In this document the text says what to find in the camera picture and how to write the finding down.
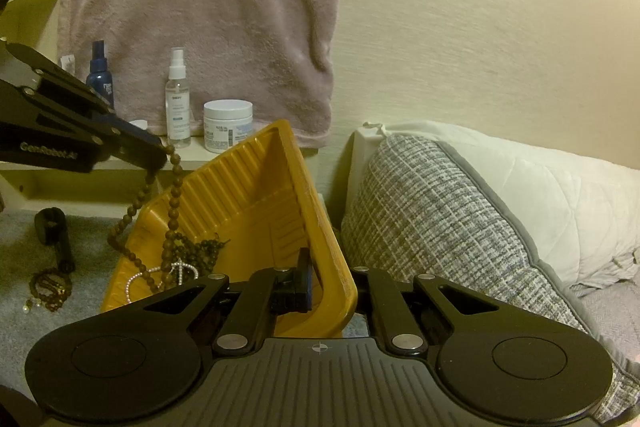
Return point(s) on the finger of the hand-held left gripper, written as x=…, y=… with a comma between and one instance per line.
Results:
x=75, y=87
x=145, y=154

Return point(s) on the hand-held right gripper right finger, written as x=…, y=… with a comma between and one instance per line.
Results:
x=365, y=282

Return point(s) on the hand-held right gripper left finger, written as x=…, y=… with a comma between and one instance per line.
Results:
x=309, y=279

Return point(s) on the all-black wrist watch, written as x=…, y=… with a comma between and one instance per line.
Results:
x=42, y=222

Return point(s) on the orange ribbed plastic tray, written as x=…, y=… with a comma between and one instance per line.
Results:
x=250, y=187

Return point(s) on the dark blue spray bottle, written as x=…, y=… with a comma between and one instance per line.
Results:
x=100, y=77

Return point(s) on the clear spray bottle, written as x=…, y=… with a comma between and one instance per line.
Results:
x=178, y=107

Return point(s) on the grey woven pillow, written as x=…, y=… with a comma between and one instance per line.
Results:
x=425, y=217

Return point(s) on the white cream jar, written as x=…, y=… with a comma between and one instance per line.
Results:
x=227, y=122

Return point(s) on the white cushion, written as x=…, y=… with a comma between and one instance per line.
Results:
x=362, y=167

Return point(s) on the large white pearl charm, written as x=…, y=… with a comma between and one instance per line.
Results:
x=28, y=305

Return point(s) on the grey-blue fluffy mat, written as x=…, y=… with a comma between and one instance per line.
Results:
x=85, y=302

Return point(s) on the white quilted pillow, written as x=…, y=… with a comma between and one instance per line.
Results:
x=550, y=187

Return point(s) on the light pink bed sheet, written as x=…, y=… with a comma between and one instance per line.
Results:
x=600, y=302

